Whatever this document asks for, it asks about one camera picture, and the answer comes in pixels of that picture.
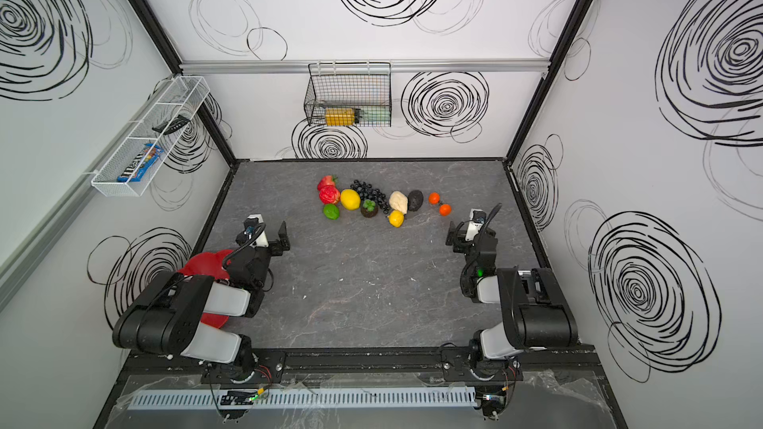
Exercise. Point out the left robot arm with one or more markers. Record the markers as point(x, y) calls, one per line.
point(166, 319)

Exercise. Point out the white slotted cable duct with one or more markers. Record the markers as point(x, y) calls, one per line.
point(303, 398)

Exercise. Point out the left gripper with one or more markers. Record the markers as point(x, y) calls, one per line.
point(270, 241)

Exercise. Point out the green box in basket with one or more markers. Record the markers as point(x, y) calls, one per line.
point(374, 116)

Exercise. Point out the black wire wall basket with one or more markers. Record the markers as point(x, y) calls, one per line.
point(346, 85)

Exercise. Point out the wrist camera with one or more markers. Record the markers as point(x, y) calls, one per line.
point(254, 227)
point(475, 221)

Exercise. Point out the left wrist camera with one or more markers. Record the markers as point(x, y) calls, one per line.
point(254, 227)

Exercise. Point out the cream garlic bulb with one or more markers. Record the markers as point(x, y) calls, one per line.
point(399, 202)

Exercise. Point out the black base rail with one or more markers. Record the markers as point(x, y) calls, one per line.
point(444, 364)

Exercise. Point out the red apple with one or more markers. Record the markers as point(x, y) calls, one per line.
point(330, 195)

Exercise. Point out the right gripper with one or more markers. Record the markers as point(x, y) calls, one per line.
point(459, 238)

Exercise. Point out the small yellow pear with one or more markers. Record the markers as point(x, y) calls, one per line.
point(396, 218)

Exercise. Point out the white wire wall shelf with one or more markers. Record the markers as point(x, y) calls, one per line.
point(184, 151)

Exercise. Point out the blue candy packet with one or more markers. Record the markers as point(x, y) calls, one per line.
point(139, 166)

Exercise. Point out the black remote control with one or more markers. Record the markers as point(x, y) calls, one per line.
point(171, 126)

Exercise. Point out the green lime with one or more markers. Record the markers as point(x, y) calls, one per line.
point(331, 212)

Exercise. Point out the dark grape bunch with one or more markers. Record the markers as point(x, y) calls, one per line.
point(368, 192)

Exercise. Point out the yellow lemon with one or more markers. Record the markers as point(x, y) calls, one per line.
point(350, 200)

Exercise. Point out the dark avocado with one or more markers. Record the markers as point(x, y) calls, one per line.
point(415, 200)

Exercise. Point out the red flower-shaped fruit bowl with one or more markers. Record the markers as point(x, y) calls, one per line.
point(205, 268)

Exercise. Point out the red strawberry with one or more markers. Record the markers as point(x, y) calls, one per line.
point(327, 181)

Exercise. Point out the orange cherry tomato lower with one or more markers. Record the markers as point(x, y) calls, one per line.
point(444, 209)

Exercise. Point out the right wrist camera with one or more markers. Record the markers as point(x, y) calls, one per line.
point(475, 221)

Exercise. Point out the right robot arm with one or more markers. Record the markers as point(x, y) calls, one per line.
point(535, 315)

